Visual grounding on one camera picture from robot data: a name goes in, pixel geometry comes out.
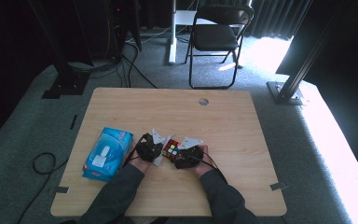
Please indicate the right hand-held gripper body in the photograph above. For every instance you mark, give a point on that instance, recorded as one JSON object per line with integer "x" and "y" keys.
{"x": 189, "y": 155}

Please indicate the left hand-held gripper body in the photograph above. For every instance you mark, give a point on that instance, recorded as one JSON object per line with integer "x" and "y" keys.
{"x": 147, "y": 149}

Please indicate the multicoloured puzzle cube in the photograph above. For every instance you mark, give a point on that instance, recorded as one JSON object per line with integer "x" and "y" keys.
{"x": 171, "y": 149}

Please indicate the blue wet wipes pack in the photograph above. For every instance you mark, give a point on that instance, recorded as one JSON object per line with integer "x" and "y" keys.
{"x": 105, "y": 155}

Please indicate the person's left hand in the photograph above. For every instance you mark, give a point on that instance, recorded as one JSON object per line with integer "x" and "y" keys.
{"x": 141, "y": 163}

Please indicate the person's right hand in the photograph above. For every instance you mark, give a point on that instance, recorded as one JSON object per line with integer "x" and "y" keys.
{"x": 203, "y": 166}

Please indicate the grey table grommet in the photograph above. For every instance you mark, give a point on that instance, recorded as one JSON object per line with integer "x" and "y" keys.
{"x": 203, "y": 101}

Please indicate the black tape strip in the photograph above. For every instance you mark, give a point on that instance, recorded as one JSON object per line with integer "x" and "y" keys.
{"x": 73, "y": 122}

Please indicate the grey tape piece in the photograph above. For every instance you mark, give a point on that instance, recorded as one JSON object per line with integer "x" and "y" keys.
{"x": 278, "y": 186}
{"x": 61, "y": 189}

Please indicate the white desk leg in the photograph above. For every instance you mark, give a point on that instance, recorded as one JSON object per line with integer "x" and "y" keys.
{"x": 172, "y": 46}

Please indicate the black metal stand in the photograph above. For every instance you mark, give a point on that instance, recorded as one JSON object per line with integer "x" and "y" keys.
{"x": 287, "y": 90}
{"x": 65, "y": 81}

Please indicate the black folding chair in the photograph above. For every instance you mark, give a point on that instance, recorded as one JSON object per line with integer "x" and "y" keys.
{"x": 214, "y": 37}

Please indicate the dark equipment cabinet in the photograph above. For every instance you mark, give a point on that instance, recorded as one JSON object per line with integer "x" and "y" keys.
{"x": 105, "y": 28}

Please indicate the dark curtain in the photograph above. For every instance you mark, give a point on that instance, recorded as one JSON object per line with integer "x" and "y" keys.
{"x": 273, "y": 17}

